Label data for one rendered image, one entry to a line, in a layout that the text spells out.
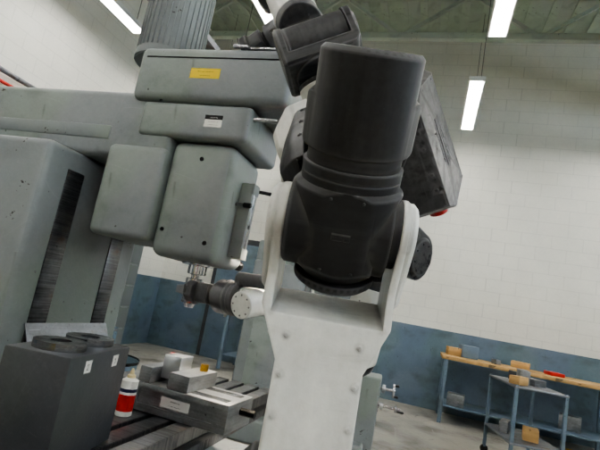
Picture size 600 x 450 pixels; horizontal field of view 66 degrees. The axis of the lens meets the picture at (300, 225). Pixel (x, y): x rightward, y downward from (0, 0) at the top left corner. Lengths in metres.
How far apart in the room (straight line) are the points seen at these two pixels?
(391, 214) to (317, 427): 0.25
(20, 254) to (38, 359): 0.51
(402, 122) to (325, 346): 0.27
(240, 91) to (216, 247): 0.41
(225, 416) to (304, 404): 0.65
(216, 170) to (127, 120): 0.32
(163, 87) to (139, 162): 0.22
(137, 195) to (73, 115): 0.36
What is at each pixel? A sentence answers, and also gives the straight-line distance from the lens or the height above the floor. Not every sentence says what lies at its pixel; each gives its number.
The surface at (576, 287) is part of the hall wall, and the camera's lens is 7.97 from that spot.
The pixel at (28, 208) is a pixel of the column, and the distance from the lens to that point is 1.36.
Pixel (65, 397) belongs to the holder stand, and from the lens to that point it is 0.89.
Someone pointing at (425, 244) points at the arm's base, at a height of 1.42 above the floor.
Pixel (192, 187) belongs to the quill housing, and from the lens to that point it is 1.24.
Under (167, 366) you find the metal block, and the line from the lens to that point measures 1.31.
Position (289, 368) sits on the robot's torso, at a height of 1.18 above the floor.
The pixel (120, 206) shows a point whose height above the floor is 1.42.
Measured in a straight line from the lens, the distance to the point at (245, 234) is 1.25.
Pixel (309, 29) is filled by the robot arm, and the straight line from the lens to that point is 0.89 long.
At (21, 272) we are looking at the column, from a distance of 1.37.
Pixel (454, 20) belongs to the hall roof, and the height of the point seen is 6.20.
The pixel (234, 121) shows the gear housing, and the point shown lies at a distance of 1.23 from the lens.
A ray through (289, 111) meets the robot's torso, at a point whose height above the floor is 1.59.
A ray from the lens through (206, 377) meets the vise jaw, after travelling 1.31.
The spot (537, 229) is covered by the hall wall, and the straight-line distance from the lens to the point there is 7.97.
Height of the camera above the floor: 1.26
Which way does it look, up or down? 9 degrees up
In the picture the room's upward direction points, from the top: 10 degrees clockwise
